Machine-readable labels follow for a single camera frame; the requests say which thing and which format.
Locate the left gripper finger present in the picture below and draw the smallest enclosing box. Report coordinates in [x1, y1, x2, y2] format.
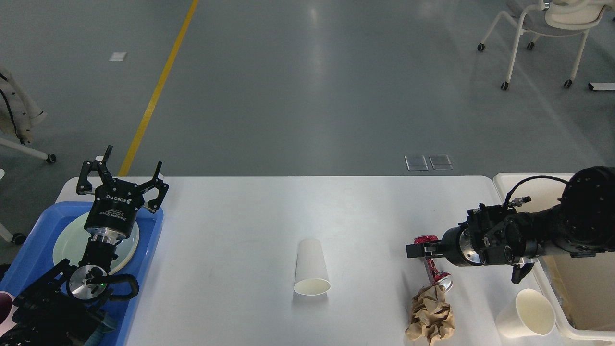
[137, 161, 169, 213]
[76, 145, 118, 196]

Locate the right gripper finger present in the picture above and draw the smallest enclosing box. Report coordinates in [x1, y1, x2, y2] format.
[406, 240, 444, 259]

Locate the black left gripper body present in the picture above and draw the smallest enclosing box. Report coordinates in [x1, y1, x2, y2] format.
[84, 179, 144, 239]

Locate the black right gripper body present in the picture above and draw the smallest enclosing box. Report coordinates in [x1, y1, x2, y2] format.
[440, 226, 483, 267]

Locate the crushed red can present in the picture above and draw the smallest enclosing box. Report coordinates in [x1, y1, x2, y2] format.
[414, 235, 453, 293]

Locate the light green plate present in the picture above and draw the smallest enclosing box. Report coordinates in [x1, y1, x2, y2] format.
[52, 212, 140, 274]

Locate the brown paper ball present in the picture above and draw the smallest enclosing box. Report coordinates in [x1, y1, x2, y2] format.
[406, 285, 455, 346]

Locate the white paper cup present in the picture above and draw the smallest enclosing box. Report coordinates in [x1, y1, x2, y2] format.
[294, 238, 332, 296]
[495, 289, 555, 339]

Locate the teal mug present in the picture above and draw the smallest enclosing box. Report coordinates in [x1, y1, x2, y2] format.
[93, 313, 117, 339]

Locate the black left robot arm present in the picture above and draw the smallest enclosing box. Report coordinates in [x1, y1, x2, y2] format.
[1, 146, 169, 346]

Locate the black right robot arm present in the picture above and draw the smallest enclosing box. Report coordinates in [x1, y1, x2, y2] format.
[406, 166, 615, 284]

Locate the blue plastic tray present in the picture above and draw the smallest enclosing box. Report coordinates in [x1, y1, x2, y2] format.
[0, 201, 163, 346]

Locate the white paper cup lying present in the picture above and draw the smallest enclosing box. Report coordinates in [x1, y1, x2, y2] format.
[294, 238, 332, 296]

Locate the white plastic bin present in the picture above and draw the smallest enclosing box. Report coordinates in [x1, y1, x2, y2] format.
[493, 173, 615, 346]

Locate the pink cup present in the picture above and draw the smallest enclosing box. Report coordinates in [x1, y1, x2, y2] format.
[0, 291, 17, 336]

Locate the white bar on floor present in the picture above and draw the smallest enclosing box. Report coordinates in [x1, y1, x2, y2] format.
[588, 82, 615, 91]

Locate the white chair on wheels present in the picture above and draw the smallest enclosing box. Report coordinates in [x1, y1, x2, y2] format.
[477, 0, 614, 91]

